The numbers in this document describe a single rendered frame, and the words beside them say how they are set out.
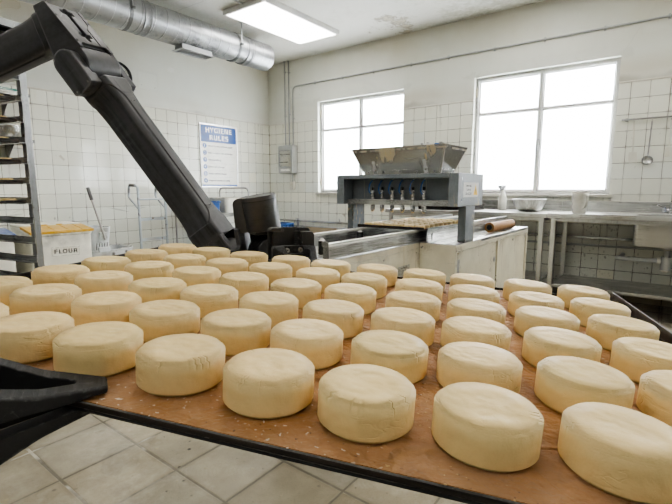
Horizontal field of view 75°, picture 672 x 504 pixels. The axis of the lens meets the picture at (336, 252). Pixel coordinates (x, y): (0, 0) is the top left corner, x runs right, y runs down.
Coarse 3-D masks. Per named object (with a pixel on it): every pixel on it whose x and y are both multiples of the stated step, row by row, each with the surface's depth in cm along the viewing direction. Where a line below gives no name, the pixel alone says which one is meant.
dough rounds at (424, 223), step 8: (376, 224) 235; (384, 224) 232; (392, 224) 232; (400, 224) 227; (408, 224) 227; (416, 224) 228; (424, 224) 227; (432, 224) 229; (440, 224) 237; (448, 224) 246
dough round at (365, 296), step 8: (328, 288) 42; (336, 288) 42; (344, 288) 42; (352, 288) 42; (360, 288) 42; (368, 288) 43; (328, 296) 41; (336, 296) 40; (344, 296) 40; (352, 296) 40; (360, 296) 40; (368, 296) 40; (360, 304) 40; (368, 304) 40; (368, 312) 41
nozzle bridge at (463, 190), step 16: (352, 176) 241; (368, 176) 235; (384, 176) 229; (400, 176) 223; (416, 176) 217; (432, 176) 212; (448, 176) 207; (464, 176) 210; (480, 176) 226; (352, 192) 253; (368, 192) 246; (384, 192) 240; (400, 192) 234; (416, 192) 228; (432, 192) 222; (448, 192) 208; (464, 192) 211; (480, 192) 228; (352, 208) 256; (464, 208) 215; (352, 224) 258; (464, 224) 216; (464, 240) 217
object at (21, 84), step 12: (24, 72) 193; (24, 84) 194; (24, 96) 194; (24, 108) 194; (24, 120) 195; (24, 132) 195; (24, 144) 196; (24, 156) 198; (36, 192) 201; (36, 204) 201; (36, 216) 202; (36, 228) 202; (36, 240) 202; (36, 252) 203; (36, 264) 204
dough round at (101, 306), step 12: (84, 300) 34; (96, 300) 34; (108, 300) 34; (120, 300) 34; (132, 300) 34; (72, 312) 33; (84, 312) 32; (96, 312) 32; (108, 312) 33; (120, 312) 33
